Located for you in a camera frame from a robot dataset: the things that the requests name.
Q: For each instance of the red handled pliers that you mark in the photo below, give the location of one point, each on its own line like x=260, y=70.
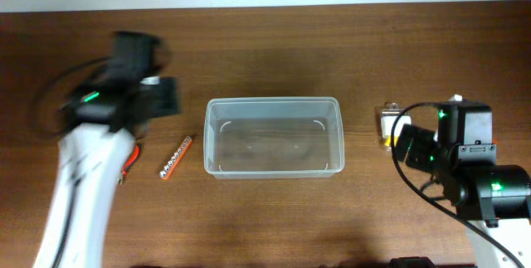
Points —
x=132, y=159

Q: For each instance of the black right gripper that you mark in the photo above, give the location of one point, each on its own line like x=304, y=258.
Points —
x=421, y=139

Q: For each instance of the clear box of wall plugs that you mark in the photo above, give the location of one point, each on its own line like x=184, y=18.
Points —
x=390, y=123

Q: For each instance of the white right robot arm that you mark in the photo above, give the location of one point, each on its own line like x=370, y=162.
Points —
x=492, y=201

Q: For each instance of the clear plastic container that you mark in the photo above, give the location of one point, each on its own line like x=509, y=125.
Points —
x=273, y=137

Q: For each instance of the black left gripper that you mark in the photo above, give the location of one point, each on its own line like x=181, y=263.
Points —
x=170, y=86

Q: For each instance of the orange socket bit holder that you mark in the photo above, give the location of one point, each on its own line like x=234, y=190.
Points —
x=175, y=159

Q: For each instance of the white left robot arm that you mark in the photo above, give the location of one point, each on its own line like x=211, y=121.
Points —
x=103, y=117

